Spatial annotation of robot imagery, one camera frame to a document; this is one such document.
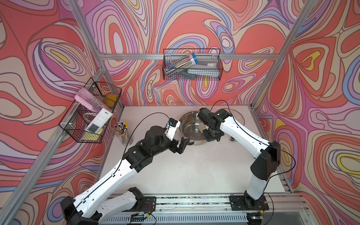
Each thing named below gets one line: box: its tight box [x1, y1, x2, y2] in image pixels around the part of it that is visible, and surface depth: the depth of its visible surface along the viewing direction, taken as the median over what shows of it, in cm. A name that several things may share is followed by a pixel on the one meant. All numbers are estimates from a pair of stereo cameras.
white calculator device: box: [84, 107, 113, 135], surface depth 70 cm
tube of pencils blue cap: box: [164, 52, 199, 78], surface depth 82 cm
